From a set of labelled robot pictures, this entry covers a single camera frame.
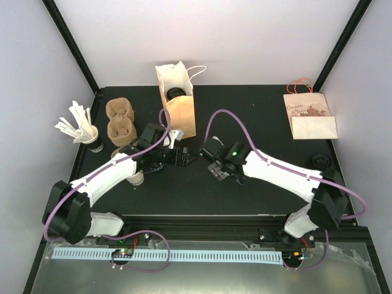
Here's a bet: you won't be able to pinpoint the black lid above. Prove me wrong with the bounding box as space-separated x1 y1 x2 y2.
167 87 186 101
309 153 332 170

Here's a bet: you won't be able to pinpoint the brown paper takeout bag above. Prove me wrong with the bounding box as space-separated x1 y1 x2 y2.
155 61 206 138

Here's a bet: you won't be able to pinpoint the stack of black cup lids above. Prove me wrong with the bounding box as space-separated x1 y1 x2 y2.
143 162 164 173

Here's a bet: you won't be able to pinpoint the brown pulp cup carrier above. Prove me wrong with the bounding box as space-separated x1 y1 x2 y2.
111 137 138 159

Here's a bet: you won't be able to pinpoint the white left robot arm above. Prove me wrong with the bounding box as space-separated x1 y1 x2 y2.
42 123 194 244

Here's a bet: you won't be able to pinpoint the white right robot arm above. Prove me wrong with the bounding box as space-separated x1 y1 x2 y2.
199 137 348 247

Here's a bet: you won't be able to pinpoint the white paper coffee cup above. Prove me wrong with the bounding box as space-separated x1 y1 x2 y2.
126 172 145 186

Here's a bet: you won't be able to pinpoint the stack of pulp cup carriers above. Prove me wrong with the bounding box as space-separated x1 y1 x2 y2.
105 97 137 147

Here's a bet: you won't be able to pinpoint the cup of white wrapped stirrers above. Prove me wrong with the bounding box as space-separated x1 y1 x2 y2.
55 101 104 153

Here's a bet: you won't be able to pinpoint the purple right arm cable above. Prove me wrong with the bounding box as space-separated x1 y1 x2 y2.
206 109 368 272

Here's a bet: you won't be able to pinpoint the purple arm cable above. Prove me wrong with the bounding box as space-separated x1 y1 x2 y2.
44 107 172 273
206 109 368 272

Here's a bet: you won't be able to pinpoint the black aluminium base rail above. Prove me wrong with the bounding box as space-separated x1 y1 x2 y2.
45 214 368 249

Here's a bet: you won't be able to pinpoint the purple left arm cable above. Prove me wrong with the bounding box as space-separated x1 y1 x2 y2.
44 107 172 273

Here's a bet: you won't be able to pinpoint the printed paper bag orange handles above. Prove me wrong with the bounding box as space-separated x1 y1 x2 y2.
283 78 338 140

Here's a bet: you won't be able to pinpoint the light blue cable duct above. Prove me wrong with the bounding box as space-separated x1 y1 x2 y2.
51 247 283 265

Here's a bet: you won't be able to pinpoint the black left frame post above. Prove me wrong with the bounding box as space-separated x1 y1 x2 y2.
42 0 100 94

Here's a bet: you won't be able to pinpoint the black frame post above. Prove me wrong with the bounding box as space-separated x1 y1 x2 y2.
313 0 372 92
42 0 100 94

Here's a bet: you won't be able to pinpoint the black right frame post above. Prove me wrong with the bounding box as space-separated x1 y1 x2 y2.
313 0 372 92

